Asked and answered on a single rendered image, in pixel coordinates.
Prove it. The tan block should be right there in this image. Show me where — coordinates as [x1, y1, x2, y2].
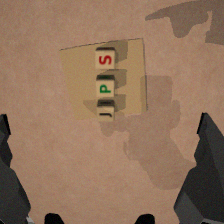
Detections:
[95, 47, 115, 69]
[96, 75, 115, 97]
[97, 100, 115, 122]

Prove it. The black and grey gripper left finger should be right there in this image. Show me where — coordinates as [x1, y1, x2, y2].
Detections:
[0, 114, 31, 224]

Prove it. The tan flat mat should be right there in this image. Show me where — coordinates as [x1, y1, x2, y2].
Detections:
[59, 39, 147, 120]

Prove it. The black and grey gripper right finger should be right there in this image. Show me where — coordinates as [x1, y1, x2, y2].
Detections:
[173, 112, 224, 224]

